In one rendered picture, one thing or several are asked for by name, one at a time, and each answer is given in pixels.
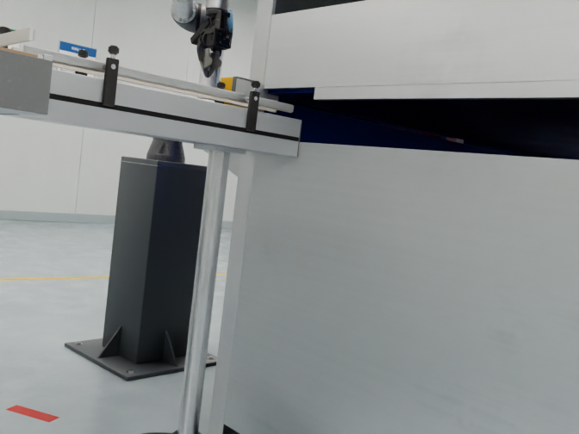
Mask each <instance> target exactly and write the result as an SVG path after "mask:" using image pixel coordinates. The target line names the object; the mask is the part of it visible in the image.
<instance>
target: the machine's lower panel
mask: <svg viewBox="0 0 579 434"><path fill-rule="evenodd" d="M224 425H226V426H228V427H230V428H231V429H233V430H235V431H237V432H238V433H239V434H579V160H575V159H562V158H535V157H522V156H508V155H495V154H481V153H468V152H442V151H428V150H415V149H401V148H388V147H374V146H348V145H335V144H321V143H307V142H300V144H299V151H298V157H291V156H280V155H270V154H263V153H255V160H254V168H253V176H252V190H251V197H250V205H249V212H248V220H247V227H246V242H245V249H244V257H243V264H242V271H241V278H240V292H239V300H238V308H237V315H236V323H235V330H234V338H233V352H232V359H231V367H230V375H229V382H228V390H227V404H226V411H225V418H224Z"/></svg>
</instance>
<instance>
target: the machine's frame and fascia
mask: <svg viewBox="0 0 579 434"><path fill-rule="evenodd" d="M264 86H265V87H264V89H266V90H300V89H314V100H317V101H399V100H567V99H579V0H365V1H360V2H354V3H343V4H338V5H333V6H327V7H321V8H315V9H305V10H299V11H294V12H288V13H282V14H277V15H272V16H271V30H270V38H269V45H268V53H267V60H266V67H265V81H264Z"/></svg>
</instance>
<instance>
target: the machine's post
mask: <svg viewBox="0 0 579 434"><path fill-rule="evenodd" d="M275 8H276V0H258V9H257V17H256V25H255V32H254V40H253V48H252V62H251V70H250V77H249V79H251V80H254V81H259V82H260V84H264V81H265V67H266V60H267V53H268V45H269V38H270V30H271V16H272V15H275ZM263 98H264V99H268V100H272V101H276V102H278V96H274V95H271V94H268V90H266V89H264V95H263ZM255 153H256V152H246V155H245V154H240V166H239V174H238V182H237V189H236V196H235V204H234V211H233V226H232V233H231V241H230V249H229V256H228V264H227V278H226V286H225V294H224V301H223V308H222V316H221V330H220V338H219V345H218V353H217V361H216V368H215V383H214V390H213V398H212V406H211V413H210V421H209V434H239V433H238V432H237V431H235V430H233V429H231V428H230V427H228V426H226V425H224V418H225V411H226V404H227V390H228V382H229V375H230V367H231V359H232V352H233V338H234V330H235V323H236V315H237V308H238V300H239V292H240V278H241V271H242V264H243V257H244V249H245V242H246V227H247V220H248V212H249V205H250V197H251V190H252V176H253V168H254V160H255Z"/></svg>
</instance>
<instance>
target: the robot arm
mask: <svg viewBox="0 0 579 434"><path fill-rule="evenodd" d="M229 1H230V0H206V4H201V3H193V0H172V6H171V16H172V18H173V20H174V21H175V23H176V24H177V25H178V26H180V27H181V28H183V29H185V30H187V31H189V32H191V33H194V34H193V35H192V36H191V38H190V41H191V44H193V45H197V47H196V50H197V55H198V59H199V61H200V65H201V68H200V76H199V84H203V85H207V86H211V87H215V88H217V84H218V83H219V82H220V81H221V69H222V61H223V53H224V50H227V49H231V43H232V38H233V12H232V10H231V9H230V8H229ZM229 44H230V45H229ZM146 159H153V160H160V161H167V162H175V163H182V164H184V163H185V156H184V149H183V142H180V141H174V140H168V139H158V138H153V142H152V144H151V145H150V147H149V150H148V152H147V154H146Z"/></svg>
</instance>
